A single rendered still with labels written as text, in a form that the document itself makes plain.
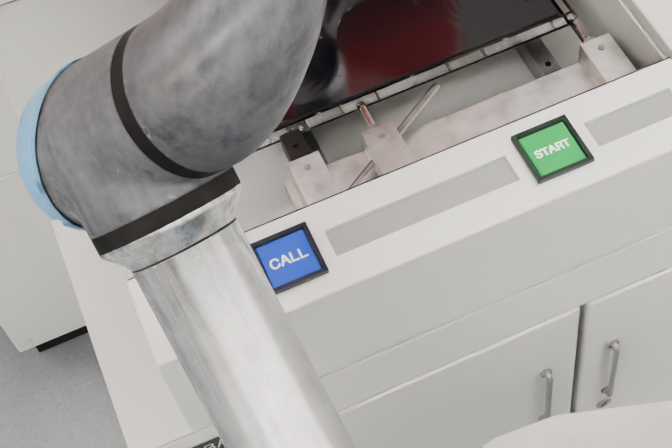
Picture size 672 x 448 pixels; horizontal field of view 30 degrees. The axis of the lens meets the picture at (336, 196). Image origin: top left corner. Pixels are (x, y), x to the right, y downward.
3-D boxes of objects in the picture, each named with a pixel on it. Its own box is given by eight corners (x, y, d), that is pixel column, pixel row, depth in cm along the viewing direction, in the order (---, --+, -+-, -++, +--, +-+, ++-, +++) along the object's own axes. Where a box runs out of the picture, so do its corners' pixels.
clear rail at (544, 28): (242, 148, 127) (240, 140, 126) (573, 15, 132) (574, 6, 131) (247, 158, 126) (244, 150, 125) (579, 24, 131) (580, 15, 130)
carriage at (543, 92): (287, 198, 128) (282, 181, 126) (605, 67, 133) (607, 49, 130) (316, 258, 124) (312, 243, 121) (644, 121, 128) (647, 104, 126)
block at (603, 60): (578, 61, 130) (579, 42, 127) (607, 49, 130) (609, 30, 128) (617, 116, 125) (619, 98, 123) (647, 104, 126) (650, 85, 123)
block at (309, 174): (290, 178, 126) (285, 161, 123) (321, 166, 126) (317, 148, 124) (320, 239, 121) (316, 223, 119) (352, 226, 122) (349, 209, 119)
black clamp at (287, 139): (282, 148, 127) (278, 133, 125) (301, 140, 128) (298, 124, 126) (294, 173, 126) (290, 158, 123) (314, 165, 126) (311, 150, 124)
